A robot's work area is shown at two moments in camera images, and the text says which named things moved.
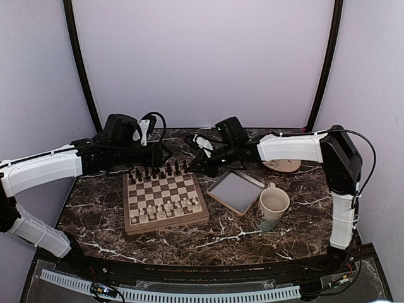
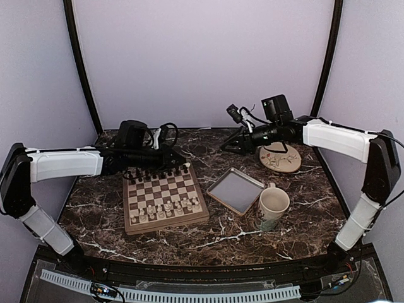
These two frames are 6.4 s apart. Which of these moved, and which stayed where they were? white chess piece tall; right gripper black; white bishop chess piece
Moved: right gripper black
Stayed: white bishop chess piece; white chess piece tall
